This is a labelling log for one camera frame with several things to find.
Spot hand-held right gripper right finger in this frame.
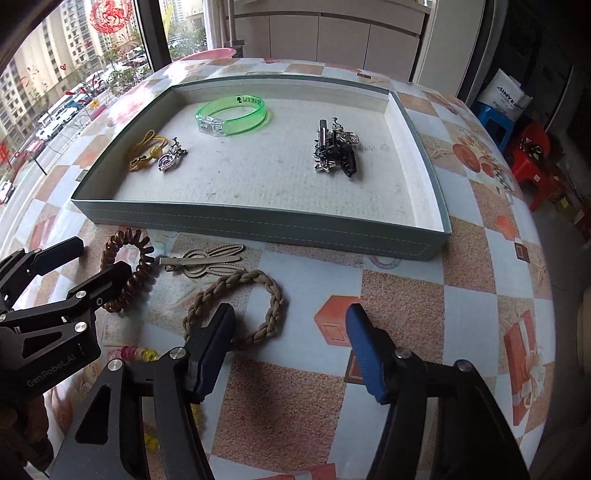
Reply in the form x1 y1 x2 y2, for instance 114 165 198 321
345 303 532 480

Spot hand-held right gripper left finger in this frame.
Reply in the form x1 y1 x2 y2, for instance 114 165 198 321
48 303 236 480

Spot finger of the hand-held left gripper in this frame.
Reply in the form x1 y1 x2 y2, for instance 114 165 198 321
0 243 86 301
0 261 133 333

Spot brown coil hair tie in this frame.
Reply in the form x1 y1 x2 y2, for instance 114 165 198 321
100 229 156 313

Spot beige braided rope bracelet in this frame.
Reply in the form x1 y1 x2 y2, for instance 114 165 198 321
182 270 287 352

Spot yellow cord bracelet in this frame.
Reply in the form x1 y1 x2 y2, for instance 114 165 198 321
128 130 168 172

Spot silver ornate brooch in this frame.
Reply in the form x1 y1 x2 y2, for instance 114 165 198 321
157 137 188 174

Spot grey-green shallow tray box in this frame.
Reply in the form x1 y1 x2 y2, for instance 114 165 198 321
71 76 451 263

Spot black claw hair clip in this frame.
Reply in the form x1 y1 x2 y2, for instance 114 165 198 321
335 138 360 178

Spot silver star hair clip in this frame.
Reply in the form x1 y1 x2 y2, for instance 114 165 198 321
314 119 340 174

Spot green translucent bangle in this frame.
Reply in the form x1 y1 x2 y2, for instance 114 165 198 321
194 95 269 137

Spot small silver charm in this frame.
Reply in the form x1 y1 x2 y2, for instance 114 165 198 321
335 117 360 146

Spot person's left hand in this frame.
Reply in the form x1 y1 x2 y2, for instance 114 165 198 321
0 394 54 472

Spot checked seashell print tablecloth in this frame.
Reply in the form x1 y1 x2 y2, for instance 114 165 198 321
0 58 555 480

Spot metal bunny hair clip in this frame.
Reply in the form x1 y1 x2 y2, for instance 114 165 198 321
159 243 246 279

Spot pink plastic basin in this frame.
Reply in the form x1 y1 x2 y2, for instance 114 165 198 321
185 46 238 63

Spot small yellow boxes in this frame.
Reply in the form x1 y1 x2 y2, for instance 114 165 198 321
556 194 585 232

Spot red horse window decal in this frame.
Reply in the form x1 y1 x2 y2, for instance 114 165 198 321
90 0 134 33

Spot red plastic chair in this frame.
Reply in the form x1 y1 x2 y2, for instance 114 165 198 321
510 122 566 213

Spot blue plastic stool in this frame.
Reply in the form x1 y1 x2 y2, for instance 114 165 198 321
475 102 520 139

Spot white printed bag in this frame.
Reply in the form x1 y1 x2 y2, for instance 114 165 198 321
478 68 532 114

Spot pink yellow beaded bracelet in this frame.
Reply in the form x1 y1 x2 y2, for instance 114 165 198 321
117 344 161 365

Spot clear yellow coil hair tie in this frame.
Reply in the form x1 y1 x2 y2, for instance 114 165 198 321
142 404 205 455

